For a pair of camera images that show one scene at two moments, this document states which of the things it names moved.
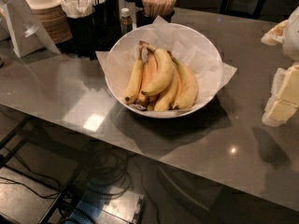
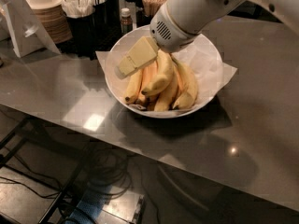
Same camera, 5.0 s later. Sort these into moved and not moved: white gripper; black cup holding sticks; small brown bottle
Moved: white gripper
Not moved: black cup holding sticks; small brown bottle
